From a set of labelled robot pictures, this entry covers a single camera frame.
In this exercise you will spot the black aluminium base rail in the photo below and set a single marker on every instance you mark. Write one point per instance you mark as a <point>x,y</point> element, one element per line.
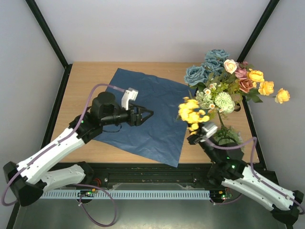
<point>108,174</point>

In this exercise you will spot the black frame post left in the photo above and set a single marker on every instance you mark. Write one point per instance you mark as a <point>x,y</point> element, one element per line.
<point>47,32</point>

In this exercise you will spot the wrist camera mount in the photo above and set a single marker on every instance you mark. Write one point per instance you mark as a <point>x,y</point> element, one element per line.
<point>208,130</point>
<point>129,95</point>

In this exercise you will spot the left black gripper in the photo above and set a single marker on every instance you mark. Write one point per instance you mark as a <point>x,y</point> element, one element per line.
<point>137,121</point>

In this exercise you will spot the black frame post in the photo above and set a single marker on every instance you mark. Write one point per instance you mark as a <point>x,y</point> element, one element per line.
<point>47,32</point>
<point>271,6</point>

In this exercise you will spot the small yellow flower sprig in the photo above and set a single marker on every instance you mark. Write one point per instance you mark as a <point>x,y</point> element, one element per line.
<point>190,112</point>

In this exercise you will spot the light blue slotted cable duct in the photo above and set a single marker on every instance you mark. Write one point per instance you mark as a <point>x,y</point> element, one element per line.
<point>129,194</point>

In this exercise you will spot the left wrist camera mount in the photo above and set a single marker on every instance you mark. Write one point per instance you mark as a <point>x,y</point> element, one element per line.
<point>129,95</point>

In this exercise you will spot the pastel purple flower bunch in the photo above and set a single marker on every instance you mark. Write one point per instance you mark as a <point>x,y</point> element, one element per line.
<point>226,134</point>

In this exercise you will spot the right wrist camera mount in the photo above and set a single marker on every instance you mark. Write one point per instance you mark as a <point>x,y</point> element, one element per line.
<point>208,130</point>

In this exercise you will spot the black frame post right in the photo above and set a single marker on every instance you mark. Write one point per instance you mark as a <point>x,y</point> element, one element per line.
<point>271,6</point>

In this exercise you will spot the green white flower bunch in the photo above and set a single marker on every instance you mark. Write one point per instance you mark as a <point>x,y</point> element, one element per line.
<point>217,96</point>

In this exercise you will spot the yellow rose bunch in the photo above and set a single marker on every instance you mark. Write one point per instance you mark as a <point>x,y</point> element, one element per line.
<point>266,88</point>

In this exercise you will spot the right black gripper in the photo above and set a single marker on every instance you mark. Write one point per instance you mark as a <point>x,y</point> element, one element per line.
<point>193,139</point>

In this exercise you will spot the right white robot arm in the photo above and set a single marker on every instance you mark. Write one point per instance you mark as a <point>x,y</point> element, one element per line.
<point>229,170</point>

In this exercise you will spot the pink rose flower stem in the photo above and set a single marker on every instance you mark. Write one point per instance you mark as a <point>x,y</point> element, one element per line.
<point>234,71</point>

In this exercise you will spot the blue rose bunch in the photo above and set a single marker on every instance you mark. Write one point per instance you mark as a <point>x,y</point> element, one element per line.
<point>213,63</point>

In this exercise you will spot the black ribbon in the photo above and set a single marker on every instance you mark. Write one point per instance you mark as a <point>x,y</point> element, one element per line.
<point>237,107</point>

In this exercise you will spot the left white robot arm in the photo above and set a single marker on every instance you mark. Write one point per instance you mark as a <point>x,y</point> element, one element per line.
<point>32,177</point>

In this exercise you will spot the small pink rose sprig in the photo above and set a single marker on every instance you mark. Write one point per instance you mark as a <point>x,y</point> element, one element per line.
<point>245,85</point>

